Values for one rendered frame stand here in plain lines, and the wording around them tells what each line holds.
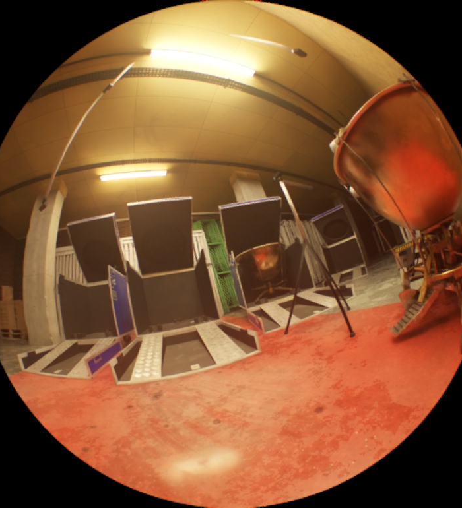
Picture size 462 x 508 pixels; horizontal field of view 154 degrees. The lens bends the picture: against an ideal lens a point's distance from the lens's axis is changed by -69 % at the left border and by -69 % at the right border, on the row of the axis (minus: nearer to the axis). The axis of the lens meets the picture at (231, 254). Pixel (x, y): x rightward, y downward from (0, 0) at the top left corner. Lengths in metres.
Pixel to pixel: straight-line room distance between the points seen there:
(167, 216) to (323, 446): 2.46
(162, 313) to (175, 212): 1.50
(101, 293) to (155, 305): 0.93
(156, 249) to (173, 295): 0.75
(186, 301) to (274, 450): 2.48
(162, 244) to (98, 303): 1.43
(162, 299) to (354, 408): 2.59
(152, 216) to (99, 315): 1.77
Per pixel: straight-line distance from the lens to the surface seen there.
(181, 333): 1.73
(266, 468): 0.45
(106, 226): 2.57
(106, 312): 2.94
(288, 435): 0.50
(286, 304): 2.32
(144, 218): 2.40
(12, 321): 5.59
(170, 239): 2.58
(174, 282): 2.73
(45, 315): 3.50
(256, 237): 3.15
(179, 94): 3.05
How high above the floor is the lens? 0.39
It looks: 14 degrees up
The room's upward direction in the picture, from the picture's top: 14 degrees counter-clockwise
